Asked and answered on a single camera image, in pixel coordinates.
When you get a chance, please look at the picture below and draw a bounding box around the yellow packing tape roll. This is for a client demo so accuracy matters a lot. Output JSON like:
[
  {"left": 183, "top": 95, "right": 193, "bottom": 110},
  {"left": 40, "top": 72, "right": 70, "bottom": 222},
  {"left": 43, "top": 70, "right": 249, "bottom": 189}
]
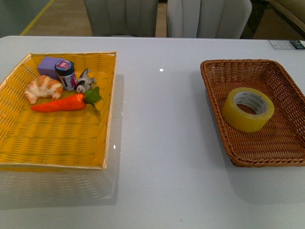
[{"left": 222, "top": 87, "right": 275, "bottom": 133}]

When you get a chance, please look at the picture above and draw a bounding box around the yellow woven basket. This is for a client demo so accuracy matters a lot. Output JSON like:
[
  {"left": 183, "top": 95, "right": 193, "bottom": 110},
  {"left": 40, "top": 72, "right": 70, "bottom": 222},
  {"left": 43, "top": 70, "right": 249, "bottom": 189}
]
[{"left": 0, "top": 52, "right": 117, "bottom": 171}]

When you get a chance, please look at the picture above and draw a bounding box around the brown wicker basket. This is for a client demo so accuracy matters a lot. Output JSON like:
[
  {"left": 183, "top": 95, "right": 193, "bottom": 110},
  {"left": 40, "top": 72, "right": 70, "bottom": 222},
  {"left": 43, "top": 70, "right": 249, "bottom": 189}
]
[{"left": 200, "top": 59, "right": 305, "bottom": 167}]

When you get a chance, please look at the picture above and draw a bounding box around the orange toy carrot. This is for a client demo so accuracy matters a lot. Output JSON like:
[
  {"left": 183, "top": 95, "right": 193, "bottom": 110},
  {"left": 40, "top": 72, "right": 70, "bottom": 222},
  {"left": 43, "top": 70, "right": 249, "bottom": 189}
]
[{"left": 30, "top": 87, "right": 102, "bottom": 113}]

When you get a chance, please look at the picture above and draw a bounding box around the grey husky dog figurine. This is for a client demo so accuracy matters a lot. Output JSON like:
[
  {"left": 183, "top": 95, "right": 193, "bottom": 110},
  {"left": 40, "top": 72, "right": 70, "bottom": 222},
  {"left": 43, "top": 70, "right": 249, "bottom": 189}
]
[{"left": 76, "top": 68, "right": 96, "bottom": 94}]

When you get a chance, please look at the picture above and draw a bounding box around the small labelled jar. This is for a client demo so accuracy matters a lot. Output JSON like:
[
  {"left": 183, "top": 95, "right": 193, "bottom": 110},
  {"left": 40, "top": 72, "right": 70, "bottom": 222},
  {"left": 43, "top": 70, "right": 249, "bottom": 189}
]
[{"left": 54, "top": 60, "right": 78, "bottom": 91}]

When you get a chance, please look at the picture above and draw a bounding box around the left grey upholstered chair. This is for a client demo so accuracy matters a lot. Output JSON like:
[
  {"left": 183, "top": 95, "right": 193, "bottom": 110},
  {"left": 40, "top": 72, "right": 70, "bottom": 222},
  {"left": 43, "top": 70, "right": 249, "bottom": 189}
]
[{"left": 84, "top": 0, "right": 158, "bottom": 37}]

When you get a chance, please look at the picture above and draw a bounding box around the grey upholstered chair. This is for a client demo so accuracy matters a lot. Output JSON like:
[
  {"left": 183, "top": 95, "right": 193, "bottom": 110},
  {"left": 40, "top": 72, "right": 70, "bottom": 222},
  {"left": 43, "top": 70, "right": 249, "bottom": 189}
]
[
  {"left": 84, "top": 0, "right": 158, "bottom": 37},
  {"left": 167, "top": 0, "right": 252, "bottom": 39}
]

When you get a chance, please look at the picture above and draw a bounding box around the toy croissant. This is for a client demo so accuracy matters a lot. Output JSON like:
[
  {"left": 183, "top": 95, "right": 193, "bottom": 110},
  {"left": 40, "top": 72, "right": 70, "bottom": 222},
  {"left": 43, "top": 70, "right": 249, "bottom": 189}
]
[{"left": 23, "top": 75, "right": 63, "bottom": 104}]

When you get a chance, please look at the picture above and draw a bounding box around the purple block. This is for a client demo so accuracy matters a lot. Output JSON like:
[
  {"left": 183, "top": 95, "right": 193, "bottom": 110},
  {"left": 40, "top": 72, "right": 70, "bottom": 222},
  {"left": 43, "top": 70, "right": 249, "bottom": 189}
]
[{"left": 37, "top": 56, "right": 64, "bottom": 81}]

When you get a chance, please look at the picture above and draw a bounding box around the right grey upholstered chair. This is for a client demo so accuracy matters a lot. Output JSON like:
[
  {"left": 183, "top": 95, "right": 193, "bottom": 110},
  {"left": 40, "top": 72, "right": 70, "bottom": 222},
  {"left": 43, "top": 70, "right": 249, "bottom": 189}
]
[{"left": 167, "top": 0, "right": 252, "bottom": 39}]

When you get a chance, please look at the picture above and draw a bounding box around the table label sticker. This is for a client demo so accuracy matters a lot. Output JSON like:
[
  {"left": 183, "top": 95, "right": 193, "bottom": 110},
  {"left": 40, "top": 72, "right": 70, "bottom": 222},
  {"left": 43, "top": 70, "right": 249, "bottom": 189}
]
[{"left": 269, "top": 40, "right": 305, "bottom": 50}]

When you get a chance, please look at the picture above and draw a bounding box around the brown sofa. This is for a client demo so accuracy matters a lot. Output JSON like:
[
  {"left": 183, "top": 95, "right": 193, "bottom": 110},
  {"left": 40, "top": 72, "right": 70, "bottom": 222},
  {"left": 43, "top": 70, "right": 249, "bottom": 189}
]
[{"left": 253, "top": 0, "right": 305, "bottom": 40}]

